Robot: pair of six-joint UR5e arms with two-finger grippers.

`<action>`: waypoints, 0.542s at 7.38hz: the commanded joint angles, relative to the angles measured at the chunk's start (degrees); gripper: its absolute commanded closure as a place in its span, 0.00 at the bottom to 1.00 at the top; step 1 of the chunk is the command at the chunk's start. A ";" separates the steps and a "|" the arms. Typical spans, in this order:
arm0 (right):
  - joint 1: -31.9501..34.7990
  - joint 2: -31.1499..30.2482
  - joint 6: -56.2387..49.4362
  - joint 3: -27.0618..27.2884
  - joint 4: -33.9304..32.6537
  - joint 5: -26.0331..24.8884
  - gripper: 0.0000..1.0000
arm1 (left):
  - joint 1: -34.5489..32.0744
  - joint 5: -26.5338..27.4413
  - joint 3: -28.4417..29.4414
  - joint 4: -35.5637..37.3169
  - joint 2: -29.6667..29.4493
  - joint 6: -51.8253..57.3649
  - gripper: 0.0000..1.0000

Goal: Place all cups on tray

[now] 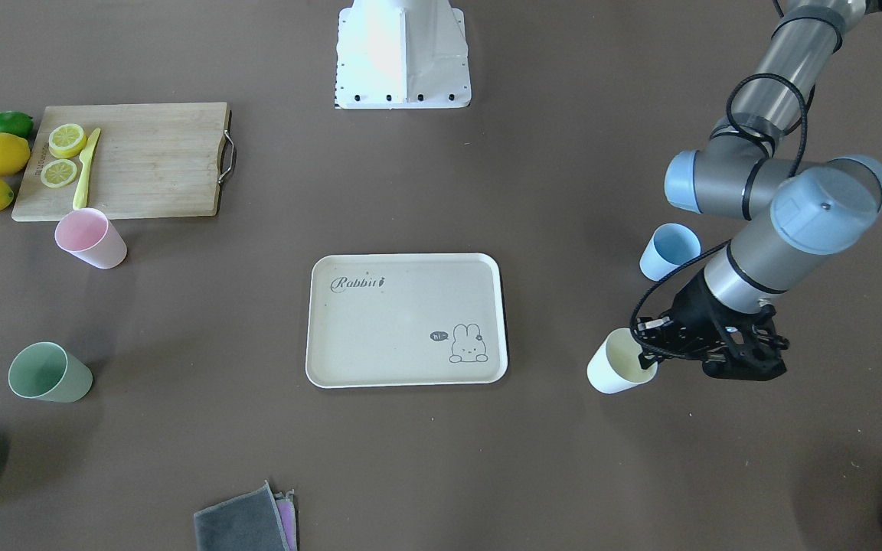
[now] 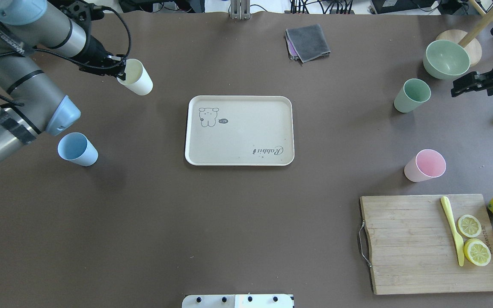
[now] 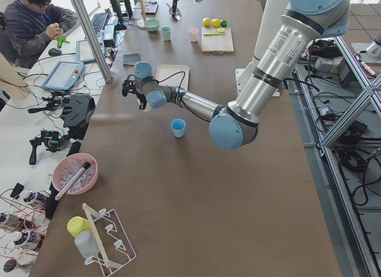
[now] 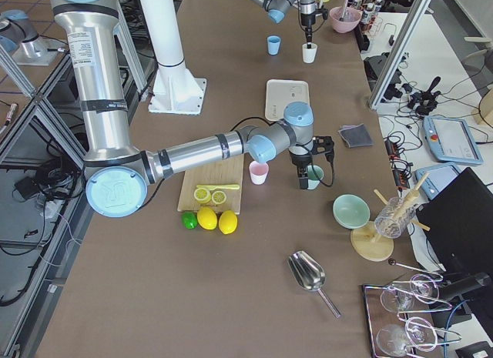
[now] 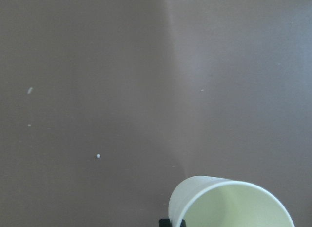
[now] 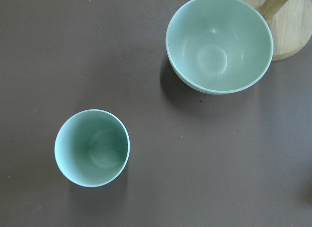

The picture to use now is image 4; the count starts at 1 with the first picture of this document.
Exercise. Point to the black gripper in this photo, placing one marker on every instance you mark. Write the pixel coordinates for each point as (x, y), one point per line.
(300, 160)
(307, 20)

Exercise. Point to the green plastic cup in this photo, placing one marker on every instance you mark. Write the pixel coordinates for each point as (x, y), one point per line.
(314, 175)

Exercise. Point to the cream plastic cup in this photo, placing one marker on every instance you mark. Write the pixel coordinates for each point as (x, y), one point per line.
(309, 52)

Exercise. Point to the blue plastic cup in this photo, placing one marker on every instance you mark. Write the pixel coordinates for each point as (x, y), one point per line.
(273, 44)

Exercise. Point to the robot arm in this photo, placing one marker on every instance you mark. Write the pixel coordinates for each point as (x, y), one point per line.
(277, 9)
(117, 173)

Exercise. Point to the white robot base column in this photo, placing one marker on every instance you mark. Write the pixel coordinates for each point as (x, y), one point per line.
(175, 89)

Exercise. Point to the cream serving tray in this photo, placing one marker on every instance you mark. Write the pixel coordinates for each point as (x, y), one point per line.
(282, 92)

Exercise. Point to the black framed mirror tray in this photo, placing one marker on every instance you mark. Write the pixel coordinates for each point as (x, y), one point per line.
(377, 317)

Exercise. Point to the metal muddler rod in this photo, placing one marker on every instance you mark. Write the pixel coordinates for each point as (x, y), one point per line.
(343, 11)

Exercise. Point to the pink plastic cup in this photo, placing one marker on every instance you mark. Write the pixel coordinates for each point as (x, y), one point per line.
(258, 172)

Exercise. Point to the pink bowl with ice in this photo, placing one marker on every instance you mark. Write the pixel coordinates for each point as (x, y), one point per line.
(352, 18)

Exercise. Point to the green plastic bowl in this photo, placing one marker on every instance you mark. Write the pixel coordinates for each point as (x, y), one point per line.
(351, 211)

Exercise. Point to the grey folded cloth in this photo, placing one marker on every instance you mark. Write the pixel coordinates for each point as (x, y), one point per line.
(355, 136)

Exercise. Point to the wooden cutting board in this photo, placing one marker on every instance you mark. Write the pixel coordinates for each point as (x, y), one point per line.
(223, 172)

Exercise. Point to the yellow plastic knife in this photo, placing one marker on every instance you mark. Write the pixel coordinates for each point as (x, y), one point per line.
(219, 187)

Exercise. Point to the lemon half slice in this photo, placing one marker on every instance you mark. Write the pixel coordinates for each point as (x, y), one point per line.
(202, 195)
(218, 197)

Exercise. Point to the yellow lemon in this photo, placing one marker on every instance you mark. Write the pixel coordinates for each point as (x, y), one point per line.
(207, 218)
(228, 222)

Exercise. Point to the wooden cup tree stand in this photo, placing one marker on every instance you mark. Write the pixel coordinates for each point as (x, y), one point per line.
(368, 243)

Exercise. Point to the clear textured glass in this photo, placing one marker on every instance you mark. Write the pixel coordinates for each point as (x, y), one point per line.
(394, 218)

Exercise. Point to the metal scoop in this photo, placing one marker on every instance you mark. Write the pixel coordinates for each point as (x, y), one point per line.
(311, 276)

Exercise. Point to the green lime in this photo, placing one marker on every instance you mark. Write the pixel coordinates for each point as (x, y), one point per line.
(189, 220)

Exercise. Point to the teach pendant tablet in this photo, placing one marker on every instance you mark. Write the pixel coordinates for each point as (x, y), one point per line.
(450, 140)
(439, 176)

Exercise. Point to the clear wine glass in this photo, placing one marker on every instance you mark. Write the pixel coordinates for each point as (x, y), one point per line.
(420, 334)
(396, 300)
(424, 288)
(393, 340)

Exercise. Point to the black monitor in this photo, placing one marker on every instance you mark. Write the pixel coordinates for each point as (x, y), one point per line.
(460, 221)

